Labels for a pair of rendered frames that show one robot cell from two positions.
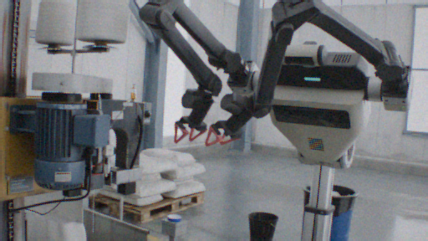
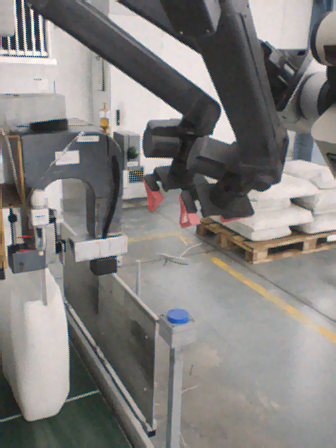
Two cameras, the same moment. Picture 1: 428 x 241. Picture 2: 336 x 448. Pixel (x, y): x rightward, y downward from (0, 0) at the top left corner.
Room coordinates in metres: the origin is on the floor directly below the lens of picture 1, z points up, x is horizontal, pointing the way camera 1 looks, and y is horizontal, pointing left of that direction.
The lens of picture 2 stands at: (0.65, -0.38, 1.51)
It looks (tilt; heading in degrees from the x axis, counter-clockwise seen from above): 19 degrees down; 28
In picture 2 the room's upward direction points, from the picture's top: 2 degrees clockwise
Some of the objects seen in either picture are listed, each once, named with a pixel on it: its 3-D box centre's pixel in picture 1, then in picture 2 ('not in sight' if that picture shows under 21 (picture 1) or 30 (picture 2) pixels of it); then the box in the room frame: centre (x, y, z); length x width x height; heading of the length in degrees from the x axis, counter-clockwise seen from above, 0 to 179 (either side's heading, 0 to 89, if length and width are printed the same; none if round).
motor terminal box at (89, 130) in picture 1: (92, 134); not in sight; (1.14, 0.34, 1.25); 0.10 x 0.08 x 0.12; 171
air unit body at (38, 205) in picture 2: (107, 155); (41, 222); (1.43, 0.37, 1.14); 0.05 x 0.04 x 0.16; 146
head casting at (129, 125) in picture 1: (95, 129); (59, 172); (1.62, 0.47, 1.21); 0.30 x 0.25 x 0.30; 56
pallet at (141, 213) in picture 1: (148, 199); (275, 230); (4.77, 0.69, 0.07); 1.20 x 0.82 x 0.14; 148
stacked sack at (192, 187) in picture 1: (178, 188); (321, 219); (4.92, 0.34, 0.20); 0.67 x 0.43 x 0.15; 146
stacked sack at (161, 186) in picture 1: (145, 186); (268, 214); (4.40, 0.67, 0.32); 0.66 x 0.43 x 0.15; 148
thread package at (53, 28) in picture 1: (55, 23); not in sight; (1.43, 0.59, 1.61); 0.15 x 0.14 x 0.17; 56
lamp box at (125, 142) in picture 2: (140, 113); (126, 150); (1.68, 0.29, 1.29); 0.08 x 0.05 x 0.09; 56
